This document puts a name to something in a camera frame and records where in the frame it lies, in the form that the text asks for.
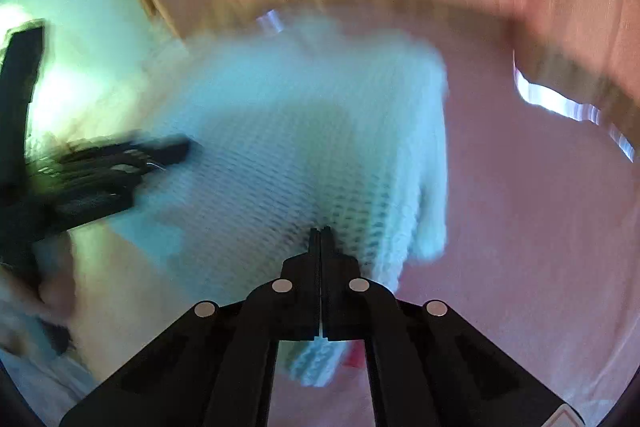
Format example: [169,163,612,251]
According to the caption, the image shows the person's left hand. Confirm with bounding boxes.
[36,232,80,324]

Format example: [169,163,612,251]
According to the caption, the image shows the wooden bed frame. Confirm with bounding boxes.
[102,0,638,162]

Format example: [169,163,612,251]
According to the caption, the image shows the white knit sweater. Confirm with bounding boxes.
[115,7,451,388]

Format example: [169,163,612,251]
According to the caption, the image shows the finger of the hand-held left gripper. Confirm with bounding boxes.
[47,181,138,233]
[62,134,192,182]

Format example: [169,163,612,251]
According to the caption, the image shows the pink patterned blanket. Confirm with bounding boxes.
[0,0,640,427]

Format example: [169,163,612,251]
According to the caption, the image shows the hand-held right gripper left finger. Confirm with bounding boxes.
[59,227,321,427]

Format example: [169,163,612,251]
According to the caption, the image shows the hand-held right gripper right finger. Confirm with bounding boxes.
[320,225,587,427]

